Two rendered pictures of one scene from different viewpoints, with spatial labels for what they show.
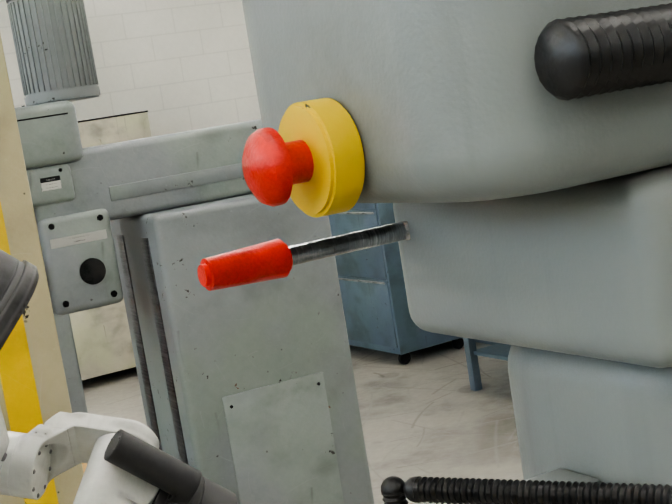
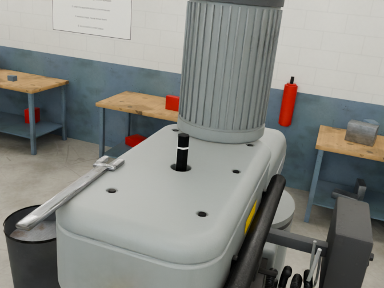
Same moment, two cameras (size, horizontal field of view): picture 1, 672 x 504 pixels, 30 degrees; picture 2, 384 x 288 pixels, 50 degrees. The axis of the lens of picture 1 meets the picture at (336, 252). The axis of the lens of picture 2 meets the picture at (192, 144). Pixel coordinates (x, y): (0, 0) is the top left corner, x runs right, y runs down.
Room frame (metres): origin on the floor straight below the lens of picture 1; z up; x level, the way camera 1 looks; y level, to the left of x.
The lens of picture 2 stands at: (0.27, 0.24, 2.18)
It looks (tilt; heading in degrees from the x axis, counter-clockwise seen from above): 20 degrees down; 316
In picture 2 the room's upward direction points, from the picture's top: 5 degrees clockwise
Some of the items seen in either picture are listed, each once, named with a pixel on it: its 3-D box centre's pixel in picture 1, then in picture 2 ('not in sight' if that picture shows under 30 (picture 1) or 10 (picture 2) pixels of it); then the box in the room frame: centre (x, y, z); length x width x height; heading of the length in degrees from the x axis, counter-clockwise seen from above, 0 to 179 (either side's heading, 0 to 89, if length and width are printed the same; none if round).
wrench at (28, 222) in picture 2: not in sight; (76, 187); (0.78, -0.01, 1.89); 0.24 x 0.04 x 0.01; 121
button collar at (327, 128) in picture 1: (319, 157); not in sight; (0.65, 0.00, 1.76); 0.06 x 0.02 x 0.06; 28
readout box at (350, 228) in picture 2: not in sight; (346, 255); (0.61, -0.63, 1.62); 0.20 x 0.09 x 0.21; 118
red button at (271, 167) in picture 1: (279, 165); not in sight; (0.64, 0.02, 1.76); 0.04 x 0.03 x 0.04; 28
